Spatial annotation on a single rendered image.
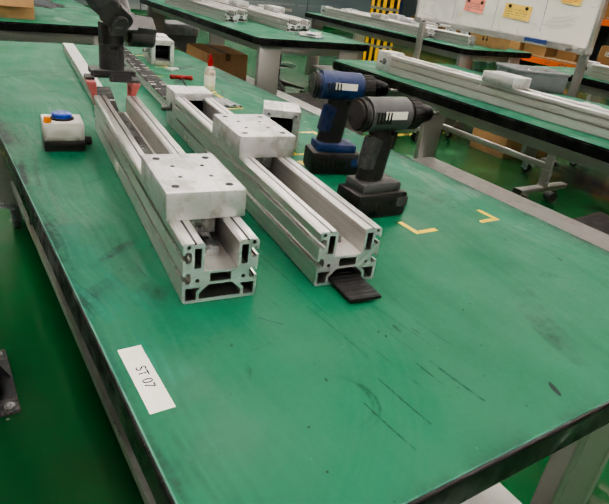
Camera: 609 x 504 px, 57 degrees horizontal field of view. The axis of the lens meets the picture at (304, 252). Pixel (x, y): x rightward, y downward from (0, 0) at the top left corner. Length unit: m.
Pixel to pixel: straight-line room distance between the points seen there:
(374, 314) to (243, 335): 0.19
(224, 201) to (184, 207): 0.05
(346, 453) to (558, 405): 0.27
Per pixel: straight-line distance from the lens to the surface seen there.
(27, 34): 3.52
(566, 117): 2.39
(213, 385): 0.61
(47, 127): 1.29
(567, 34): 3.92
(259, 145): 1.04
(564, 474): 1.13
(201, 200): 0.76
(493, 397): 0.68
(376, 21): 6.16
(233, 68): 5.34
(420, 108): 1.07
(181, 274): 0.72
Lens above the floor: 1.18
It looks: 26 degrees down
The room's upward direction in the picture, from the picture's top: 8 degrees clockwise
